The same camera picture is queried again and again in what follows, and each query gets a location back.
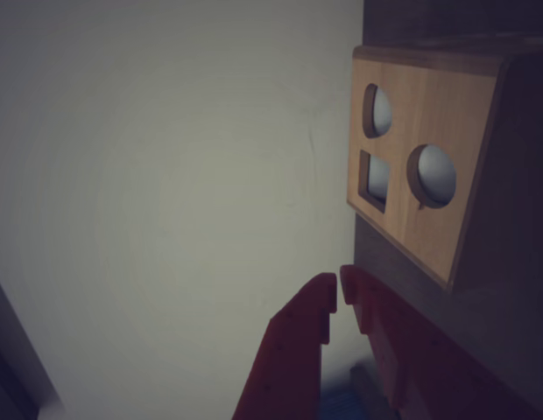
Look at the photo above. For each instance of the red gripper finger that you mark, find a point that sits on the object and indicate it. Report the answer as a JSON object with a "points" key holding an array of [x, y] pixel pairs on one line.
{"points": [[411, 359], [289, 359]]}

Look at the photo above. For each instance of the wooden shape sorter box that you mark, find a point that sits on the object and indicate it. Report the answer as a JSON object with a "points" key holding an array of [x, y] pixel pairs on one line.
{"points": [[429, 131]]}

